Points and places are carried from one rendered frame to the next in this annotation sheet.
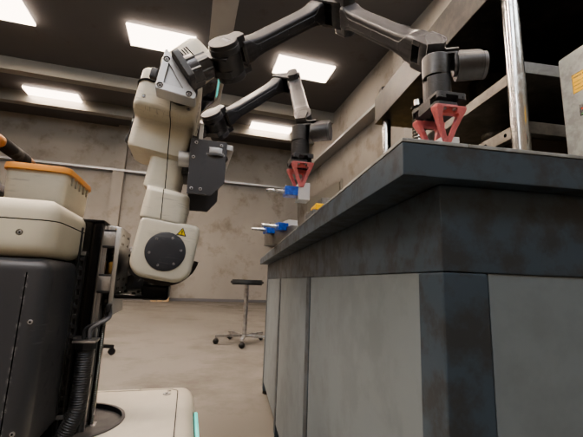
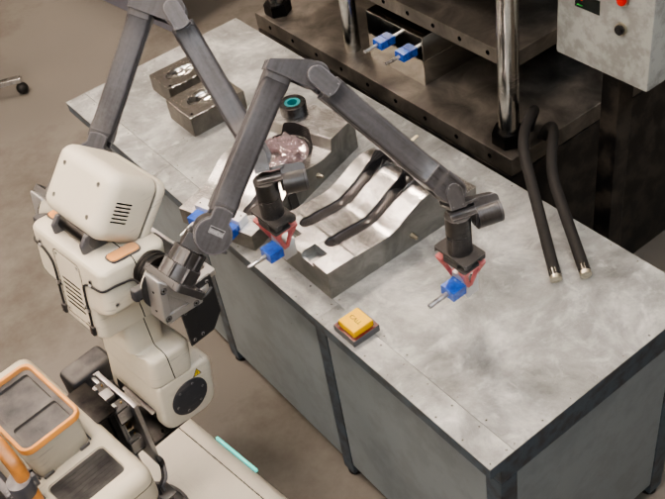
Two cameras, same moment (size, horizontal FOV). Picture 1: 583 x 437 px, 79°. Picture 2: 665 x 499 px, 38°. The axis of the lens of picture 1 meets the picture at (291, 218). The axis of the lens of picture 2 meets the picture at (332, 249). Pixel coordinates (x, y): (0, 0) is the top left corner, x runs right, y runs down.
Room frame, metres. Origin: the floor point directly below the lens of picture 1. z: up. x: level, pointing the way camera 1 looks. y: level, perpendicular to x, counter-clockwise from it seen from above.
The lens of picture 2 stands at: (-0.64, 0.56, 2.54)
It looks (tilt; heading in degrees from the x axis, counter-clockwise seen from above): 42 degrees down; 337
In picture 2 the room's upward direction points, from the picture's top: 10 degrees counter-clockwise
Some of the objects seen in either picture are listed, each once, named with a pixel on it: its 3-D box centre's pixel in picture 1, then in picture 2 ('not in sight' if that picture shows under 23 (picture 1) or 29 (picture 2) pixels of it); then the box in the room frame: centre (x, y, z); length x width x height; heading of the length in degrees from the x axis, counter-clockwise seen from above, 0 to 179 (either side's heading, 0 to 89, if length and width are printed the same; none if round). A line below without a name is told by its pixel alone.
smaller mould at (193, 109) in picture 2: not in sight; (207, 104); (1.92, -0.17, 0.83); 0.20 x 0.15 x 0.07; 99
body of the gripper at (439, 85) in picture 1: (436, 95); (459, 243); (0.70, -0.30, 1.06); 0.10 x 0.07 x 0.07; 9
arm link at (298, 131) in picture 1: (302, 134); (268, 186); (1.07, -0.02, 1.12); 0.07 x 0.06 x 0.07; 71
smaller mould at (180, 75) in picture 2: not in sight; (182, 78); (2.12, -0.17, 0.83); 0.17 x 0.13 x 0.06; 99
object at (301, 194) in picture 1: (287, 192); (268, 253); (1.07, 0.02, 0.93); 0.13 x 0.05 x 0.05; 100
